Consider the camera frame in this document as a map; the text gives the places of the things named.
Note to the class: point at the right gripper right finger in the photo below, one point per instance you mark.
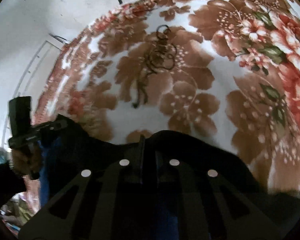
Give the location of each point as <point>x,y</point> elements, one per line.
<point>208,200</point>

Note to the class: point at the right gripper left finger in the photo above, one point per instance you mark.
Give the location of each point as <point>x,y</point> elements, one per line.
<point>98,203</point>

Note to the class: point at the blue black hooded jacket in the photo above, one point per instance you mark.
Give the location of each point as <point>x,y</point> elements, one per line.
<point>72,150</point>

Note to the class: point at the person left hand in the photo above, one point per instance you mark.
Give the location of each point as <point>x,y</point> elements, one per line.
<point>28,161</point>

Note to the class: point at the white headboard panel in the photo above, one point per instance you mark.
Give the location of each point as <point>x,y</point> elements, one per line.
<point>36,73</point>

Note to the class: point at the floral brown bed blanket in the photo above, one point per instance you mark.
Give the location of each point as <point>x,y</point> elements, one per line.
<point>224,71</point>

